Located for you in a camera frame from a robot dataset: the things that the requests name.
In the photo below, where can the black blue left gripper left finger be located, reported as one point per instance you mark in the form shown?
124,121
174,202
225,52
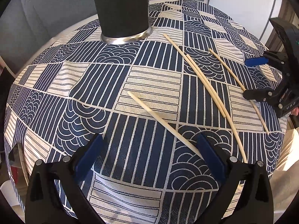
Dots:
43,204

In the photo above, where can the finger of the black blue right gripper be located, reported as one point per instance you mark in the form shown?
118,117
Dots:
251,62

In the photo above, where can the white refrigerator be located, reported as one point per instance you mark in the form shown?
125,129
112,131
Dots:
252,14

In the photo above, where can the black cylindrical utensil holder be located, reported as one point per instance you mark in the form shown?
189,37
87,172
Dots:
123,21

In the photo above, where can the blue patterned tablecloth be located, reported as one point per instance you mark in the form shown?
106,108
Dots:
149,100

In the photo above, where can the person's right hand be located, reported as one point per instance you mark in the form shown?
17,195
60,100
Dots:
295,111

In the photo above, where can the grey fabric backdrop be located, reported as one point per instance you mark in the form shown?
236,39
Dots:
26,25

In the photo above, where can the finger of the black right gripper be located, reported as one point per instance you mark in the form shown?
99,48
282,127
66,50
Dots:
258,95

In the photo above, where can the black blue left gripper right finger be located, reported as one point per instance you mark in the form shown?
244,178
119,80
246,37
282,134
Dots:
255,204

